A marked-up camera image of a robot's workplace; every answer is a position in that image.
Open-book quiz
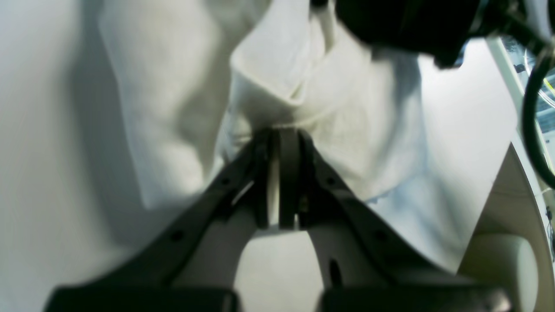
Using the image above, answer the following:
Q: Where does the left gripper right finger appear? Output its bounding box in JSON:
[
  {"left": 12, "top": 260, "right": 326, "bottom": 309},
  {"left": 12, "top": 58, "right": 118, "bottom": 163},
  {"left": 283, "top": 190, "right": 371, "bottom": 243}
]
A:
[{"left": 279, "top": 130, "right": 512, "bottom": 312}]

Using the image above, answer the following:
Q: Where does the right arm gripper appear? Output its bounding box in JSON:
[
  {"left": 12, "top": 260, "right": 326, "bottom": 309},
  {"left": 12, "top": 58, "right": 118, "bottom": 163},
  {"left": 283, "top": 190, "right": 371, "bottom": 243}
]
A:
[{"left": 310, "top": 0, "right": 554, "bottom": 69}]

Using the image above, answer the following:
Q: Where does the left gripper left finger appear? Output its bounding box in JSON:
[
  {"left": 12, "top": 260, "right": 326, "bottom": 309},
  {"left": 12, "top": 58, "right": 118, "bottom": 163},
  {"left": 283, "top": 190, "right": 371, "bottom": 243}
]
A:
[{"left": 45, "top": 130, "right": 272, "bottom": 312}]

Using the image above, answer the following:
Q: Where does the white printed T-shirt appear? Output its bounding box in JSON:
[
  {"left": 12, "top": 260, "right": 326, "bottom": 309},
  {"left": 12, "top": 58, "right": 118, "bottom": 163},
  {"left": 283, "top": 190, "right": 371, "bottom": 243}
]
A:
[{"left": 99, "top": 0, "right": 470, "bottom": 271}]

